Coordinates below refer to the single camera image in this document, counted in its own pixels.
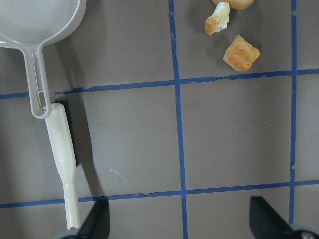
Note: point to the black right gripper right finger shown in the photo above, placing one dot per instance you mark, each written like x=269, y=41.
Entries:
x=266, y=223

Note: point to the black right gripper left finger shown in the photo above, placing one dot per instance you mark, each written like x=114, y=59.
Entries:
x=97, y=223

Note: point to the cream hand brush black bristles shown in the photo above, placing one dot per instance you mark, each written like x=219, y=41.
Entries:
x=64, y=157

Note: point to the golden bread chunk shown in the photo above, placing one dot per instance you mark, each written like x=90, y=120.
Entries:
x=240, y=55

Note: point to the torn bread piece white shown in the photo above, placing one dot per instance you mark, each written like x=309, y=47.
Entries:
x=219, y=19

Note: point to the beige plastic dustpan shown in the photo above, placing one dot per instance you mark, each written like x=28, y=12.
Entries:
x=29, y=26

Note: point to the round bread roll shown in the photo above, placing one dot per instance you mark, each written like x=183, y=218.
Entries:
x=236, y=4

